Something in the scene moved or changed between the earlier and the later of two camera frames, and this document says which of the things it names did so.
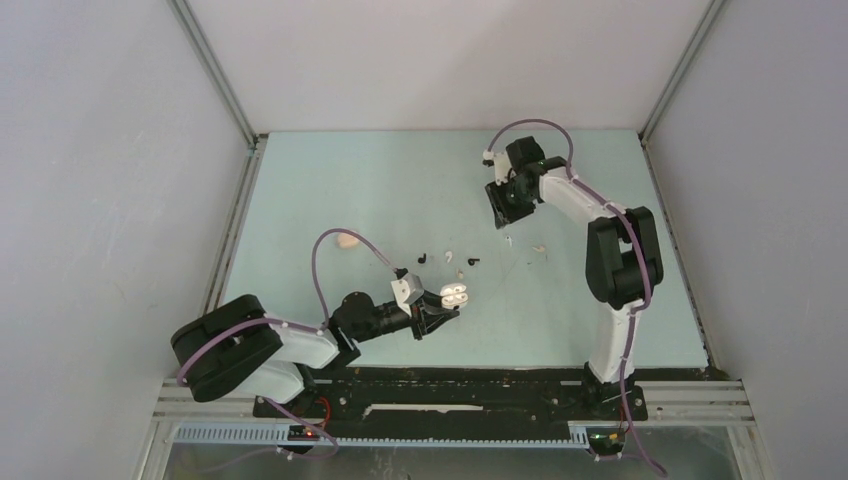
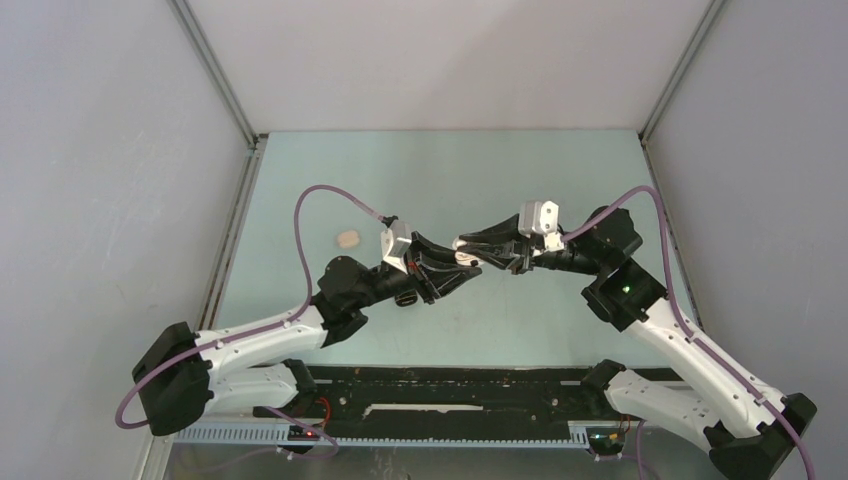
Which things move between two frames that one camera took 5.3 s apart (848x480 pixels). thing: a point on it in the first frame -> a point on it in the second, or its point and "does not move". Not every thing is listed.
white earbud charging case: [454, 295] -> [462, 258]
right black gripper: [504, 214] -> [516, 256]
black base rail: [456, 397] does not move
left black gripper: [427, 315] -> [435, 281]
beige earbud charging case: [347, 240] does not move
